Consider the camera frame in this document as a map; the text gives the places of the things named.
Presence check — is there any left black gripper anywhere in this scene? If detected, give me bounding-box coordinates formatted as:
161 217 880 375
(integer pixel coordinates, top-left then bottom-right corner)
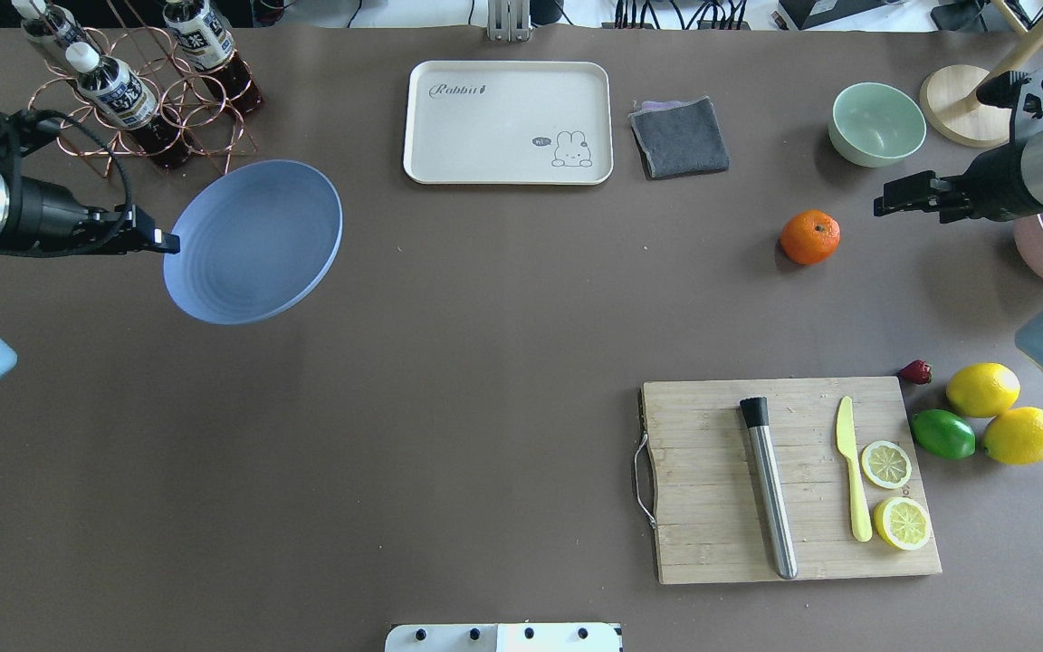
4 177 181 253

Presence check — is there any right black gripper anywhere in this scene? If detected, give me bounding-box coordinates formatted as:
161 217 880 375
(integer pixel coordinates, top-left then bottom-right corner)
874 145 1029 224

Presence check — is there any blue plate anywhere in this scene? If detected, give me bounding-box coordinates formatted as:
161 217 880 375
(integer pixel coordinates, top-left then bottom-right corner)
163 160 343 325

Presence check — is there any green bowl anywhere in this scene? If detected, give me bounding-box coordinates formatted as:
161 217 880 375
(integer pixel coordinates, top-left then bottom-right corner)
828 82 927 168

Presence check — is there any wooden stand with base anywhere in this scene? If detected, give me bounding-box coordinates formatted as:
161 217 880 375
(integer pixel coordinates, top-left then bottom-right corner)
918 1 1043 149

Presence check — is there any orange mandarin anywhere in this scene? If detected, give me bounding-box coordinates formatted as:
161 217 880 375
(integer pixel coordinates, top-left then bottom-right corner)
779 210 843 265

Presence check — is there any tea bottle front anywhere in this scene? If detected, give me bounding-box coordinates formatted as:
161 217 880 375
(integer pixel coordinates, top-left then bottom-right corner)
65 42 191 169

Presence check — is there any tea bottle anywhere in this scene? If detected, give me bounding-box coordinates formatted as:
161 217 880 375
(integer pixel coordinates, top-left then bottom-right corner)
11 0 98 69
65 42 191 169
162 1 263 116

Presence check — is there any red strawberry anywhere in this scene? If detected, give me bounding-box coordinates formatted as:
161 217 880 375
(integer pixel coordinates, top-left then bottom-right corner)
896 360 933 387

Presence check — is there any yellow lemon upper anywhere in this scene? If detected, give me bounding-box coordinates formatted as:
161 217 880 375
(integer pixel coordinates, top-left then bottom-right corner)
944 362 1021 418

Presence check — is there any yellow lemon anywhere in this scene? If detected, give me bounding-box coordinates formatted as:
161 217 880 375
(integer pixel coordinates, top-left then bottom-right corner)
944 362 1021 418
981 406 1043 465

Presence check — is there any tea bottle middle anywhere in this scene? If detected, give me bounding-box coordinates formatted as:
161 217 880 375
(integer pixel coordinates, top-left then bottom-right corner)
162 1 263 116

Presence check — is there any tea bottle back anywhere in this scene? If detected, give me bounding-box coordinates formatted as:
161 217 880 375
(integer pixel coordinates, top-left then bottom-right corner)
11 0 98 69

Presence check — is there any green lime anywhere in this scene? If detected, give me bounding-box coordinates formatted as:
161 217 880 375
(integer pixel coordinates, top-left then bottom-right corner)
909 408 977 461

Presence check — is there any yellow plastic knife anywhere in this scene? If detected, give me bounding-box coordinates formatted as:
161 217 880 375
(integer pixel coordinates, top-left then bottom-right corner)
835 396 873 544

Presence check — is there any grey folded cloth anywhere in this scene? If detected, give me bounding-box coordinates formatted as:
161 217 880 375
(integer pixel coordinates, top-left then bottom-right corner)
629 96 730 180

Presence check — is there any yellow lemon lower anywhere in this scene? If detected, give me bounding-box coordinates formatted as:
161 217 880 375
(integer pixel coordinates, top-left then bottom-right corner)
981 406 1043 465

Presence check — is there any steel muddler black tip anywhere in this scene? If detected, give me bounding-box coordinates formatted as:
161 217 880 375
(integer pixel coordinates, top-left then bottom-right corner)
739 397 799 580

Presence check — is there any lemon slice upper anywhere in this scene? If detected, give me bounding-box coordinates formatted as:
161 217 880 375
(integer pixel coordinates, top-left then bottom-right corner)
858 440 914 490

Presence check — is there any lemon slice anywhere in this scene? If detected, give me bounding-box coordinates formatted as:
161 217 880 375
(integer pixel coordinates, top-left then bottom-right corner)
858 440 914 490
873 496 932 551

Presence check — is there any lemon slice lower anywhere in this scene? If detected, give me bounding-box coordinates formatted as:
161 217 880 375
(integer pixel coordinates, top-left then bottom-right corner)
873 496 932 551

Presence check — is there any cream rabbit tray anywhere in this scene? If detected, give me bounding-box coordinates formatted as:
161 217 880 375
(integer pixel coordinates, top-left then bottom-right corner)
402 61 614 186

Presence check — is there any bamboo cutting board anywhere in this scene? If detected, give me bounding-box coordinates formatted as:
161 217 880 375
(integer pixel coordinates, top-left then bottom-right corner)
640 376 943 585

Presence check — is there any copper wire bottle rack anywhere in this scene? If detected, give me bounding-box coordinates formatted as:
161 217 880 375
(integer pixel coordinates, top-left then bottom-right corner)
45 1 249 168

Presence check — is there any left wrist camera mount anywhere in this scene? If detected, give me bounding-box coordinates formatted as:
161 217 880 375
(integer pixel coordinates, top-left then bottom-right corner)
0 108 62 173

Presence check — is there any aluminium frame post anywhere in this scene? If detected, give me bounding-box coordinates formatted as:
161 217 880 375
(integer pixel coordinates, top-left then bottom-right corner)
487 0 532 43

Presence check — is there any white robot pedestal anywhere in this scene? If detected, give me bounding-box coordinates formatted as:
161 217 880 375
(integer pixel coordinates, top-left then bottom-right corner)
384 622 624 651

